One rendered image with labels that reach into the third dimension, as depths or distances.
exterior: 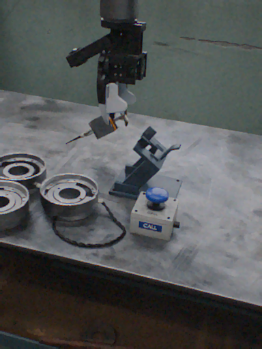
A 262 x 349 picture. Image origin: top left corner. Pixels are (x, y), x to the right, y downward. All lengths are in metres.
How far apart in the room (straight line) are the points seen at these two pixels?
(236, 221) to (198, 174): 0.17
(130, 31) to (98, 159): 0.28
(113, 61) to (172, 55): 1.46
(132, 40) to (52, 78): 1.72
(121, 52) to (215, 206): 0.36
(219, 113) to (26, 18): 1.13
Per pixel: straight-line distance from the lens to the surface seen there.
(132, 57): 0.91
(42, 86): 2.65
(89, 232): 0.78
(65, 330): 0.96
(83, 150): 1.03
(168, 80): 2.40
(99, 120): 0.99
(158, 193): 0.76
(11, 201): 0.81
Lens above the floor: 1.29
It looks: 31 degrees down
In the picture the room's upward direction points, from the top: 5 degrees clockwise
